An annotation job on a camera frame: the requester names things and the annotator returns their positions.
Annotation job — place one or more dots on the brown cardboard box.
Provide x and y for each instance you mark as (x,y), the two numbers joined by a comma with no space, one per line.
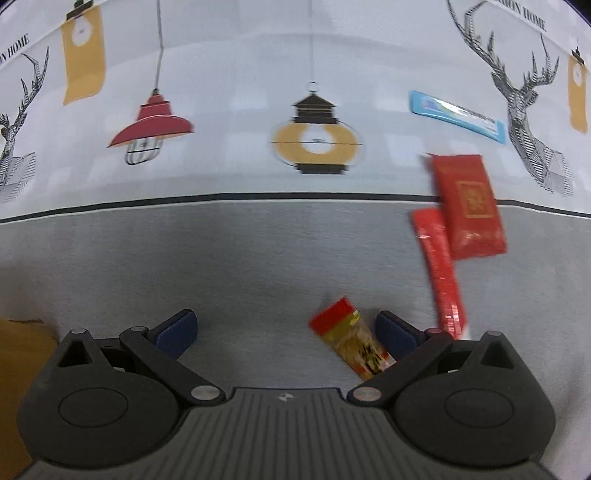
(18,369)

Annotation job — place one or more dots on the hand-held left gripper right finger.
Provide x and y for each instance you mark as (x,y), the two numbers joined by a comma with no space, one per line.
(396,334)

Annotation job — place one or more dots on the light blue flat packet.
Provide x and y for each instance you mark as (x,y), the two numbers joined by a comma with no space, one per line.
(443,108)

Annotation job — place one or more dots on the red and gold snack packet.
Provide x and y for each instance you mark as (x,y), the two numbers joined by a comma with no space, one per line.
(351,341)

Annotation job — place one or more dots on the dark red rectangular snack packet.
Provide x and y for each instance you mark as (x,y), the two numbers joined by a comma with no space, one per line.
(471,207)

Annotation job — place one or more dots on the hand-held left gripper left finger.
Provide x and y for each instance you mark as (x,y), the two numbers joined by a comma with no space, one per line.
(178,333)

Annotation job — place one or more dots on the printed grey bed sheet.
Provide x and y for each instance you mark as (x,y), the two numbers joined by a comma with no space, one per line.
(231,258)

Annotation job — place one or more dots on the long red snack stick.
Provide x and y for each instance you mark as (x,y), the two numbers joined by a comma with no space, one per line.
(438,267)

